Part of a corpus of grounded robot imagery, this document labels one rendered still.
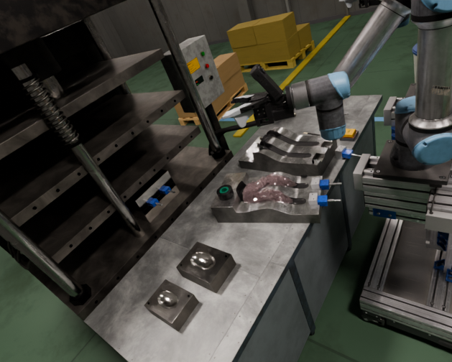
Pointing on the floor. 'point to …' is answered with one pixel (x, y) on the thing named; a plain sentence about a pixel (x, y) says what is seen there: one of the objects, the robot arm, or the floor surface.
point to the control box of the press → (205, 77)
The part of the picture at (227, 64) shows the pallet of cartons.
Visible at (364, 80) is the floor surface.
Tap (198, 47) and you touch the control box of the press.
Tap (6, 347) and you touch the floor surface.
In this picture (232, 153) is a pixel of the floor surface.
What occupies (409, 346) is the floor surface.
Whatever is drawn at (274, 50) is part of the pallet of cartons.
